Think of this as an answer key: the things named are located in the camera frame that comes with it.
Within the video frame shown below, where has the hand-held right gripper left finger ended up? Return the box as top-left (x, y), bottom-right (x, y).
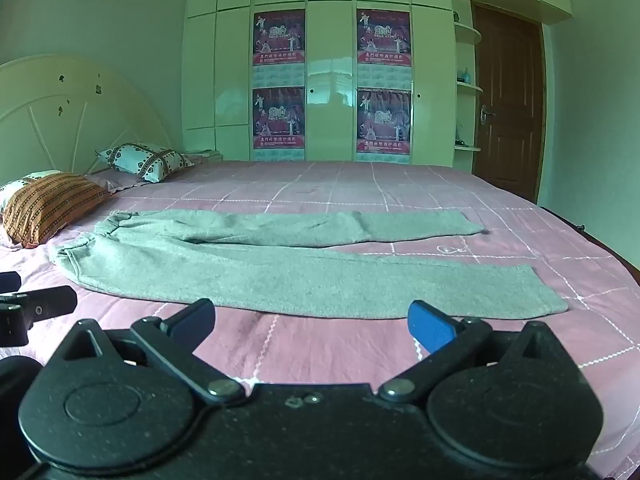
top-left (59, 298), bottom-right (247, 406)

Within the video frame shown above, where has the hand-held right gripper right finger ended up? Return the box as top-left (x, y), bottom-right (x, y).
top-left (378, 300), bottom-right (577, 405)

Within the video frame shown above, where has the grey towel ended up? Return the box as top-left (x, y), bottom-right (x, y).
top-left (48, 209), bottom-right (570, 321)

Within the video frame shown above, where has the orange striped pillow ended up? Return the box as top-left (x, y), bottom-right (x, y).
top-left (2, 172), bottom-right (112, 250)

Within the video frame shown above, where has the white printed pillow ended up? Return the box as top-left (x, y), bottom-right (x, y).
top-left (0, 170), bottom-right (61, 217)

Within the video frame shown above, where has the pink pillow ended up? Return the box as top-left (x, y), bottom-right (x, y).
top-left (83, 167), bottom-right (151, 194)

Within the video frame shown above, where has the pink checked bed sheet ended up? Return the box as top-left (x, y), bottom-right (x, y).
top-left (0, 159), bottom-right (640, 480)

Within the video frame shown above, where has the folded green cloth pile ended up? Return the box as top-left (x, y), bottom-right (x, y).
top-left (183, 148), bottom-right (224, 164)

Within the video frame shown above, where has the white patterned pillow brown trim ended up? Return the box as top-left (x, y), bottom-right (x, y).
top-left (95, 142), bottom-right (195, 183)

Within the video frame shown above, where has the cream curved headboard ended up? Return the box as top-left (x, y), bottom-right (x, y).
top-left (0, 53), bottom-right (176, 177)

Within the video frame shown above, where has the brown wooden door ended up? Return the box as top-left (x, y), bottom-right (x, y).
top-left (470, 2), bottom-right (546, 204)

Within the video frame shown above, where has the cream corner shelf unit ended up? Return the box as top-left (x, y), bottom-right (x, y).
top-left (452, 0), bottom-right (485, 173)

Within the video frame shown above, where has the green wardrobe with posters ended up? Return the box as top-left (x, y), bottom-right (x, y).
top-left (181, 0), bottom-right (573, 168)

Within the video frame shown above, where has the wall poster with calendar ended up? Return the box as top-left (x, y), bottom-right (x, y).
top-left (355, 89), bottom-right (412, 165)
top-left (252, 8), bottom-right (307, 87)
top-left (356, 8), bottom-right (412, 92)
top-left (251, 86), bottom-right (306, 162)

